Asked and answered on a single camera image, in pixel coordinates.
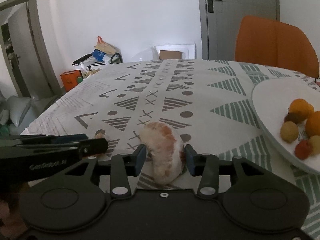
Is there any small orange kumquat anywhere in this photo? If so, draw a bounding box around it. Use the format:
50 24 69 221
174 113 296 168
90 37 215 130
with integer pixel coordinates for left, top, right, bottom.
308 104 314 116

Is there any brown cardboard box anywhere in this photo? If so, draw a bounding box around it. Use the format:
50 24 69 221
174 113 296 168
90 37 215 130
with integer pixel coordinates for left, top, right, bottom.
159 50 182 60

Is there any patterned white tablecloth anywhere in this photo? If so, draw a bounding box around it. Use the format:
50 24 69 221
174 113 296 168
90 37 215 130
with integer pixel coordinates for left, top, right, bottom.
24 60 319 239

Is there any black door handle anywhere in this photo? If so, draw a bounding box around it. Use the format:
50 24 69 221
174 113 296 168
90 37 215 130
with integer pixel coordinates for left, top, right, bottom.
207 0 222 13

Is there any grey open doorway frame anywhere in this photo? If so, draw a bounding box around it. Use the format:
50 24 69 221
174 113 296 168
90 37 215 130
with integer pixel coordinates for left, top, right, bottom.
1 0 62 99

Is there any dark red lychee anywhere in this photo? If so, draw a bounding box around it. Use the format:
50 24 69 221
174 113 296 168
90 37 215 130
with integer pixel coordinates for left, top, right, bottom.
284 112 302 124
294 140 313 160

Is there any brown paper bag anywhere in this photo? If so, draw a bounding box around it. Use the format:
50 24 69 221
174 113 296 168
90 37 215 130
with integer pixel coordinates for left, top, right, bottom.
94 36 117 55

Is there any white round plate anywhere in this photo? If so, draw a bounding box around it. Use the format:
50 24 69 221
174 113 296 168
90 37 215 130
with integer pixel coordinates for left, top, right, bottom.
251 77 320 176

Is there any yellowish lychee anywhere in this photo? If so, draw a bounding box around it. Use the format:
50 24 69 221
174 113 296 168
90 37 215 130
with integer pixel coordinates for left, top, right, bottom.
280 121 299 143

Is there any white foam board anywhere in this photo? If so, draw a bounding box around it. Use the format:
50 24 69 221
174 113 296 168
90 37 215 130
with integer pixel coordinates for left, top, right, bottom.
154 43 196 60

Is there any large peeled pomelo segment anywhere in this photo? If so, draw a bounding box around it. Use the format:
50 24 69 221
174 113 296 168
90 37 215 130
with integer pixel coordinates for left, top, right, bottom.
139 121 184 185

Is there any large orange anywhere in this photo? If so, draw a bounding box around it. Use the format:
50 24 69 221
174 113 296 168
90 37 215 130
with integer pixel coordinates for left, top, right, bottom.
305 111 320 137

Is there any orange box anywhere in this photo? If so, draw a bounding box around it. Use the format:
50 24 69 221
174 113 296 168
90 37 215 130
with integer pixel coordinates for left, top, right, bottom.
60 69 82 92

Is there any orange chair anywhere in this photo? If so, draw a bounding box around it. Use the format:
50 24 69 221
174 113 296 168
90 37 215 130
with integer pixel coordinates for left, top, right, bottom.
235 16 319 78

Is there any small peeled pomelo segment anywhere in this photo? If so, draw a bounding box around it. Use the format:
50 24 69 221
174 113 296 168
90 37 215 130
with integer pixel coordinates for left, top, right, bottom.
94 133 107 139

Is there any black cart with clutter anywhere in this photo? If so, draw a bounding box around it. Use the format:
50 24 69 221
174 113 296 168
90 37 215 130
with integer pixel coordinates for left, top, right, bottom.
72 51 123 73

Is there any left hand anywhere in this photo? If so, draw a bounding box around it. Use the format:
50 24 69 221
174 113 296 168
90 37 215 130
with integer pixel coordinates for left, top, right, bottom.
0 182 29 233

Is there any grey door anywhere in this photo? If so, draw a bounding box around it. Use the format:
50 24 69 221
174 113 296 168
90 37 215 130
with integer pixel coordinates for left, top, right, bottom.
199 0 280 60

